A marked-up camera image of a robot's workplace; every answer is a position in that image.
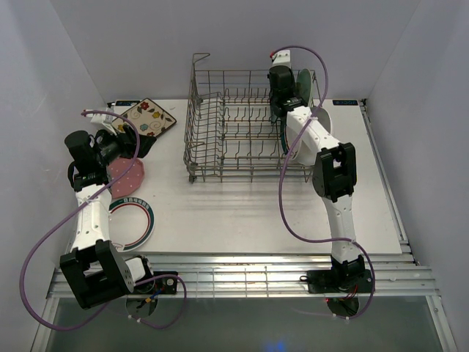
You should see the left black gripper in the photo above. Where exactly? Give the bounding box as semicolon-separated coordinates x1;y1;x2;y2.
95;124;157;166

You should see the round plate teal red rim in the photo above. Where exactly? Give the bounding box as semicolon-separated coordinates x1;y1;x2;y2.
279;123;289;155

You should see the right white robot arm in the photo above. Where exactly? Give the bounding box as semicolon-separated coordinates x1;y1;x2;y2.
267;65;366;291

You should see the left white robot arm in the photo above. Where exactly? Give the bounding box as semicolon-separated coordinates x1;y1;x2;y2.
59;126;156;309

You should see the cream floral square plate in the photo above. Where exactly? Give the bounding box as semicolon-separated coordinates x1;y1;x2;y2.
111;98;177;138

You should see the pink dotted scalloped plate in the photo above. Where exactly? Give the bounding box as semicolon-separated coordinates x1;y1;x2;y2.
108;158;145;199

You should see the left black table label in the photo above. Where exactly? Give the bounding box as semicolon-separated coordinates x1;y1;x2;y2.
114;100;140;107

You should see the black table label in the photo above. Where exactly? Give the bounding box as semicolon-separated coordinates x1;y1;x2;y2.
114;100;140;107
332;99;358;106

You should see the pale green plate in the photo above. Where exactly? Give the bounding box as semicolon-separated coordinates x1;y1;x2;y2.
296;69;313;106

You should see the right black table label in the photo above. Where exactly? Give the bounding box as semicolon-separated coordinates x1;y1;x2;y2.
332;99;358;106

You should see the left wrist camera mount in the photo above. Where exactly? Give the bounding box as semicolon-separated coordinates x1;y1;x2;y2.
81;110;117;135

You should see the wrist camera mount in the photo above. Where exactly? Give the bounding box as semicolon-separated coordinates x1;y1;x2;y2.
81;110;117;135
270;49;292;69

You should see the grey wire dish rack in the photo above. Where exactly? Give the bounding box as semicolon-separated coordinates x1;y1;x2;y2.
182;52;329;184

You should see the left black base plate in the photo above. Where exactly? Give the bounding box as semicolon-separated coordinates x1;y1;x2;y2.
149;271;178;296

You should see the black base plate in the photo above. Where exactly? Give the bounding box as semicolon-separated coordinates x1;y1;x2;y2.
149;271;178;296
300;270;374;294

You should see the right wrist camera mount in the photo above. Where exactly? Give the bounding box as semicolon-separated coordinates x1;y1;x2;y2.
270;49;292;69

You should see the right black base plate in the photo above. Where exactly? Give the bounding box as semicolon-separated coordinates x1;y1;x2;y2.
300;270;374;294

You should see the aluminium rail frame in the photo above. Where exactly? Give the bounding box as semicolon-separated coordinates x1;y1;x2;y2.
46;98;458;352

